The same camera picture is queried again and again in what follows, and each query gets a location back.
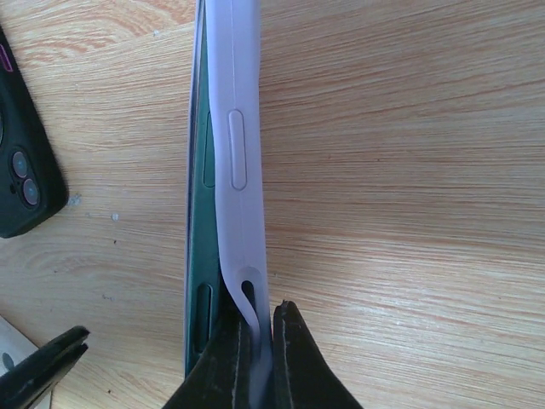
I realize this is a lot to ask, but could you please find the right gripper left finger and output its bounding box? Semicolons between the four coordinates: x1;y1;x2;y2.
164;299;260;409

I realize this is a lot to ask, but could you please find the black phone case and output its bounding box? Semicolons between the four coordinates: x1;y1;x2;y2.
1;33;69;239

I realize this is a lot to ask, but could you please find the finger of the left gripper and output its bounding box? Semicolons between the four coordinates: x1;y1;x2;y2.
1;325;90;409

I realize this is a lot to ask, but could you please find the lilac phone case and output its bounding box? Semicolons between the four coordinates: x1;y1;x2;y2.
205;1;273;408

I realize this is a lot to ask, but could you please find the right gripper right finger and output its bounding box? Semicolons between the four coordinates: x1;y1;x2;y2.
272;300;361;409

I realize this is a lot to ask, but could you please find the green phone black screen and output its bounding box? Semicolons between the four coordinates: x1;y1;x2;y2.
184;1;222;375

